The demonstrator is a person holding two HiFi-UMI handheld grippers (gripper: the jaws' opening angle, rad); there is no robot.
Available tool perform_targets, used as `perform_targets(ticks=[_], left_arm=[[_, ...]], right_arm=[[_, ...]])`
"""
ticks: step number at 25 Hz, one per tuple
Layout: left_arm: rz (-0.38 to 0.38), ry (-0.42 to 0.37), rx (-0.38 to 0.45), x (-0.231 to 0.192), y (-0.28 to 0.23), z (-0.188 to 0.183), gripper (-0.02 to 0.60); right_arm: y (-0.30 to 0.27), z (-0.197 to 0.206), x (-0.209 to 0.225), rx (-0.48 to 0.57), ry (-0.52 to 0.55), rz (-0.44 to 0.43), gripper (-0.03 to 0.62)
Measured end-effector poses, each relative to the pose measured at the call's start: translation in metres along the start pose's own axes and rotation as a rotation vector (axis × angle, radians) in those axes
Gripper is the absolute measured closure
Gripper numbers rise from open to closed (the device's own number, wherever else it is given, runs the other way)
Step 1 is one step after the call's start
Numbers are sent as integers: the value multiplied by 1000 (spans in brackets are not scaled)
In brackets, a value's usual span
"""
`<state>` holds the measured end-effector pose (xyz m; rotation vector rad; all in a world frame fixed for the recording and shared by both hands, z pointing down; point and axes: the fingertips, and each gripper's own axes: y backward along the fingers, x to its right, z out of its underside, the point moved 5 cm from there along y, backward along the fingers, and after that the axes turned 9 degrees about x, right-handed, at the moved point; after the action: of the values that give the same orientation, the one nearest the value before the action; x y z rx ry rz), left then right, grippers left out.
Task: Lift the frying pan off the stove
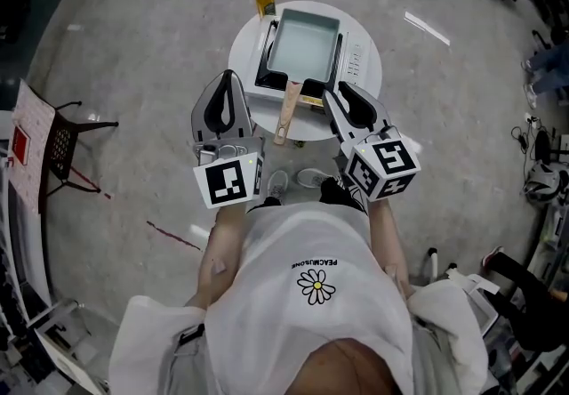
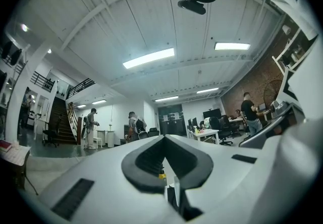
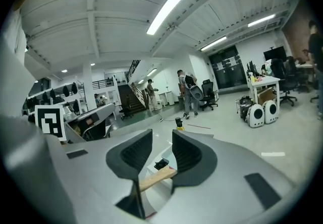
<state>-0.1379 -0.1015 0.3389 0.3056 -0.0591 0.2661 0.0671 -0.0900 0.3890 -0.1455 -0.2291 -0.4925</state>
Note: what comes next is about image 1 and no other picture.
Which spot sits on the red booklet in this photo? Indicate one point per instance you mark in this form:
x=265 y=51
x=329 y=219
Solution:
x=19 y=146

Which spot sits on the person's left white shoe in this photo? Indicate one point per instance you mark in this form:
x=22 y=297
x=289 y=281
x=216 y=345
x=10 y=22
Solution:
x=278 y=186

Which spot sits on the person's white shoe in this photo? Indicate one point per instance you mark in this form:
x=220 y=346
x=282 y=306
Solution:
x=313 y=177
x=278 y=186

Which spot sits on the white induction cooktop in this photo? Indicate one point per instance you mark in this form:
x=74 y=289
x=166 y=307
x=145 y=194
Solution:
x=355 y=59

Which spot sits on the person's right white shoe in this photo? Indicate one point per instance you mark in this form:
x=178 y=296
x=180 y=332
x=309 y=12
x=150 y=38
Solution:
x=313 y=177

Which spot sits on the pale green square pan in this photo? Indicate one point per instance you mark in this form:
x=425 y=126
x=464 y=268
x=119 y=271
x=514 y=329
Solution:
x=302 y=46

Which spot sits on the white metal rack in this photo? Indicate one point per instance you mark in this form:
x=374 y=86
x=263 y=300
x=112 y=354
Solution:
x=53 y=340

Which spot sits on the round white side table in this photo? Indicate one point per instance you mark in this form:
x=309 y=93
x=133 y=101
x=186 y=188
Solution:
x=311 y=128

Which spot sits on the person's right forearm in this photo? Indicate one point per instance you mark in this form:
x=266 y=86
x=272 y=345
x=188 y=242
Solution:
x=387 y=242

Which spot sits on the white shelf unit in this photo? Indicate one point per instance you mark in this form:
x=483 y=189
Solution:
x=553 y=228

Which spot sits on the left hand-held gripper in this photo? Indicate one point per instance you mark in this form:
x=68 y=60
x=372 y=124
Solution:
x=226 y=182

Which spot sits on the person's black trousers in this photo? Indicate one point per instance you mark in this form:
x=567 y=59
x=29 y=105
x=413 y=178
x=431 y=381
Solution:
x=338 y=193

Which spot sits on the person's left forearm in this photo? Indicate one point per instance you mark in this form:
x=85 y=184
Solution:
x=222 y=251

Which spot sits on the black metal lattice chair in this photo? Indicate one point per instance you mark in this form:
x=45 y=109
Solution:
x=62 y=148

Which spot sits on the patterned white tablecloth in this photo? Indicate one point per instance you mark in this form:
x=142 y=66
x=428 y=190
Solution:
x=35 y=117

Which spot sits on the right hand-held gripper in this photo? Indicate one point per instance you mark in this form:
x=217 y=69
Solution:
x=391 y=162

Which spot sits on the white power strip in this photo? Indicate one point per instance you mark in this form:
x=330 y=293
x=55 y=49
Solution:
x=531 y=118

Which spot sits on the person's white t-shirt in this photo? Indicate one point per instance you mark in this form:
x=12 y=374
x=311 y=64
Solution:
x=289 y=251

